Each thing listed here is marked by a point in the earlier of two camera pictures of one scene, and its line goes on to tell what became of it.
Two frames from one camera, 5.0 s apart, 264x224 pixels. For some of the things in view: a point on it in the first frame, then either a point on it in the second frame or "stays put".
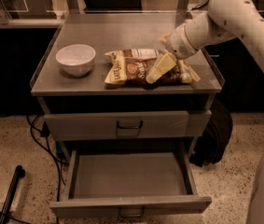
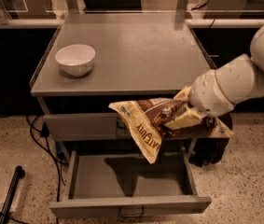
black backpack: [211, 147] stays put
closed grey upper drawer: [128, 125] stays put
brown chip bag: [132, 66] -> [145, 121]
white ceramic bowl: [76, 60] stays put
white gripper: [178, 43] -> [206, 94]
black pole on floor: [19, 173] stays put
